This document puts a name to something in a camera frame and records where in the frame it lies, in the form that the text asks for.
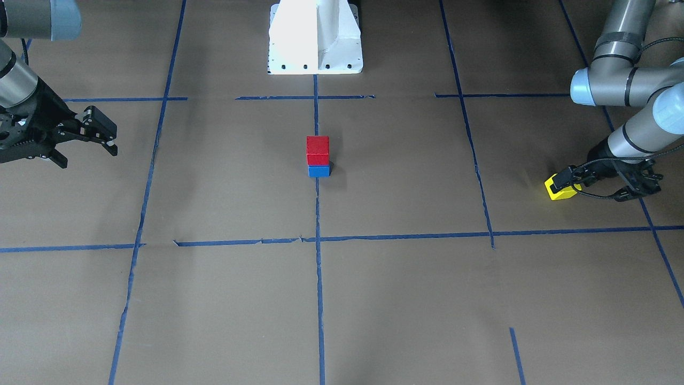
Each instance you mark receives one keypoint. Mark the blue cube block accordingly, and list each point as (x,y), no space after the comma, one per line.
(319,170)

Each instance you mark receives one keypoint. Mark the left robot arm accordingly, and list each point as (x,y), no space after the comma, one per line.
(614,78)

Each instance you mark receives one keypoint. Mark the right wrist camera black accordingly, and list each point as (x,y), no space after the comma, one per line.
(96,126)

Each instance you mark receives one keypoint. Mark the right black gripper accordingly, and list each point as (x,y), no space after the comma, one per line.
(47,108)

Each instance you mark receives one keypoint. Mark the white central pillar mount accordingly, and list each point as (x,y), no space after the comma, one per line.
(314,37)

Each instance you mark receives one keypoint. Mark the yellow cube block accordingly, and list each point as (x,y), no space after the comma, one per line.
(556,193)

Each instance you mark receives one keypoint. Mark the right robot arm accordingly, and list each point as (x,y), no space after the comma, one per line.
(28,20)

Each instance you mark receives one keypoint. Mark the red cube block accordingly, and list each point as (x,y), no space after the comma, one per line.
(317,150)

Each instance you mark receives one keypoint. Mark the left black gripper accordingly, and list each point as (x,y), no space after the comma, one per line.
(605,165)

